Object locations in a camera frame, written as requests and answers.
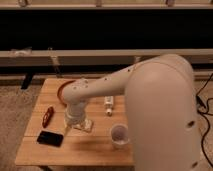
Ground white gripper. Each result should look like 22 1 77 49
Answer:
64 103 92 136

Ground white sponge block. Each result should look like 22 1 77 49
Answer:
74 120 93 133

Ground black cables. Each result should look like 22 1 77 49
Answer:
195 71 213 169

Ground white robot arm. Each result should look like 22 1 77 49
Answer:
62 54 200 171

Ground clear plastic cup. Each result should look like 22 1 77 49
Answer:
110 124 130 149

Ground red pocket knife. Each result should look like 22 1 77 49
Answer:
42 107 54 128

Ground orange plate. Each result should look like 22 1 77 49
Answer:
57 80 75 107

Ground white tube bottle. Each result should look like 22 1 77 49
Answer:
104 96 114 116

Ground wooden table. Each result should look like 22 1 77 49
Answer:
15 78 134 166

